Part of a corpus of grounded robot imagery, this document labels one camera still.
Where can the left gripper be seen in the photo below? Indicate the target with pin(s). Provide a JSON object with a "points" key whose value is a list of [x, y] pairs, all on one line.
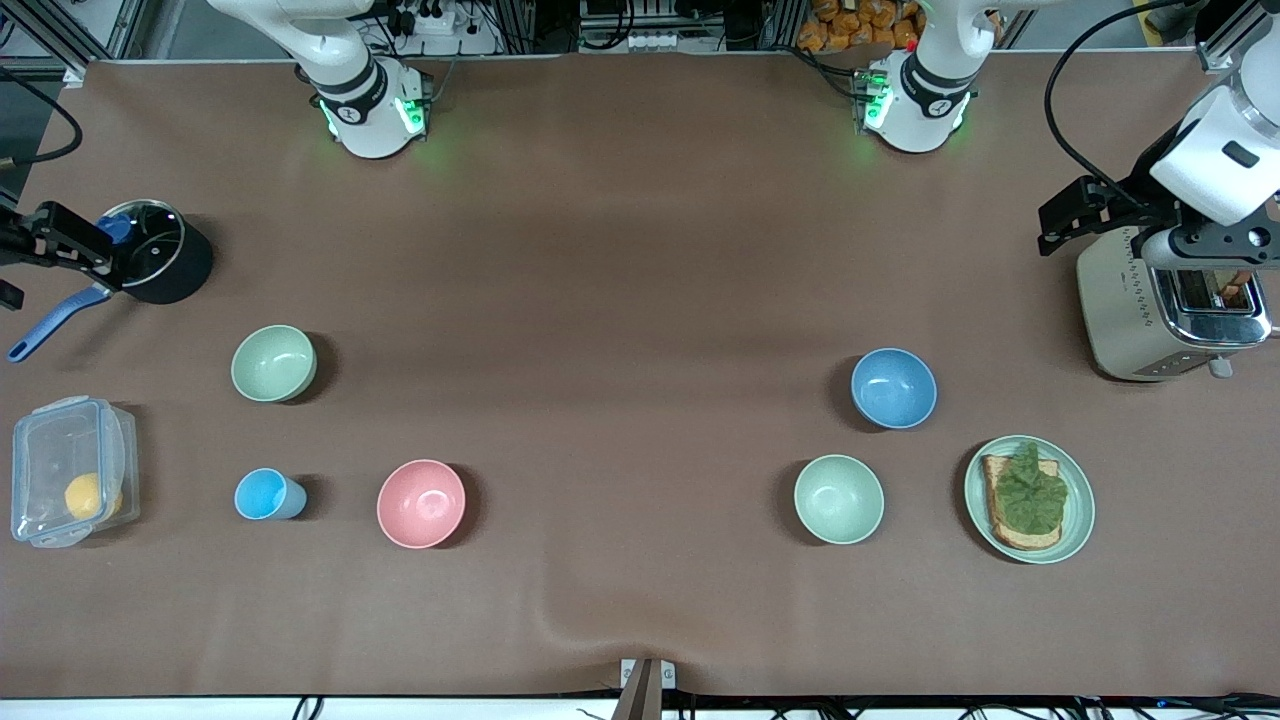
{"points": [[1131, 198]]}

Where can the green bowl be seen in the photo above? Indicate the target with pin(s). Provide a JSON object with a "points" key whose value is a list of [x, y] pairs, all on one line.
{"points": [[838, 499], [273, 363]]}

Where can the blue bowl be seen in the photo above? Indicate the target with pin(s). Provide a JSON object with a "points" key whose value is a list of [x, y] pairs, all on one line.
{"points": [[893, 388]]}

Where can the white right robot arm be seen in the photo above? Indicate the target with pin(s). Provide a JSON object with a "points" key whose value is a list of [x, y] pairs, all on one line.
{"points": [[365, 110]]}

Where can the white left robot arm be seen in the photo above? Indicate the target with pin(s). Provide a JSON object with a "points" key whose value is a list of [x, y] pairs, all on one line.
{"points": [[925, 105]]}

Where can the pink bowl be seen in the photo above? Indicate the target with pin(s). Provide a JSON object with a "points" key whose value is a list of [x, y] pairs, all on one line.
{"points": [[421, 503]]}

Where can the glass lid with blue knob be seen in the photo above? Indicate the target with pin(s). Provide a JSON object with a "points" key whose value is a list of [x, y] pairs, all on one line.
{"points": [[150, 245]]}

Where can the cream and chrome toaster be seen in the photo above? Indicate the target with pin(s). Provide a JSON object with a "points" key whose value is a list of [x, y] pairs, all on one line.
{"points": [[1120, 320]]}

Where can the brown bread slice in toaster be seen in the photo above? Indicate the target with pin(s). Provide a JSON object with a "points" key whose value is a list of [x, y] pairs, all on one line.
{"points": [[1235, 292]]}

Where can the clear plastic lidded container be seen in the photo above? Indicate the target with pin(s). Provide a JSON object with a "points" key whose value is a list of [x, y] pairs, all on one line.
{"points": [[50, 450]]}

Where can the yellow lemon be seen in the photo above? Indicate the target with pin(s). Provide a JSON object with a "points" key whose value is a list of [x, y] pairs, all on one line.
{"points": [[88, 497]]}

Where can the green lettuce leaf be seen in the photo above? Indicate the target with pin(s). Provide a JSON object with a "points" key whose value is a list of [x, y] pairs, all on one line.
{"points": [[1030, 495]]}

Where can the green plate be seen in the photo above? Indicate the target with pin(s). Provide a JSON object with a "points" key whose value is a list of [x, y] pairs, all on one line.
{"points": [[1080, 510]]}

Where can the bag of orange snacks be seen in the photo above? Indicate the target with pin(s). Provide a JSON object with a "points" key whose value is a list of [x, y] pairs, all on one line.
{"points": [[860, 25]]}

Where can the blue cup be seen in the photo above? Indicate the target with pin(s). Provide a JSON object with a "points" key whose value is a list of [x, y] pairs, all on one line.
{"points": [[262, 494]]}

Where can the toast slice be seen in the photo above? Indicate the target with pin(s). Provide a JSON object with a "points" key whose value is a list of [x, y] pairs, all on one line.
{"points": [[1020, 540]]}

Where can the white power strip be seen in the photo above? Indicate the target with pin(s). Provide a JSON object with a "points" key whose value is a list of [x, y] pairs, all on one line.
{"points": [[665, 41]]}

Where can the aluminium frame post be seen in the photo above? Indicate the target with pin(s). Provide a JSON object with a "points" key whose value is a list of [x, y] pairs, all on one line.
{"points": [[100, 40], [1225, 45]]}

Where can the metal table edge bracket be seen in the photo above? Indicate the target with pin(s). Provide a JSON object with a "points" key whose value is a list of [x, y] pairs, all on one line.
{"points": [[647, 690]]}

